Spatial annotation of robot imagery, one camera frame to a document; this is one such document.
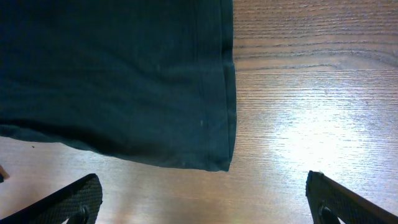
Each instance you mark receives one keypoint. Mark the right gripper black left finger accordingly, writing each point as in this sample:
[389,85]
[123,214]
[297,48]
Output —
[78,202]

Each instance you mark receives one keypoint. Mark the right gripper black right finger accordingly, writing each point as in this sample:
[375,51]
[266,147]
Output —
[331,202]

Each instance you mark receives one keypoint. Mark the dark green cloth garment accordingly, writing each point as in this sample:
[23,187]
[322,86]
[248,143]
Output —
[148,81]

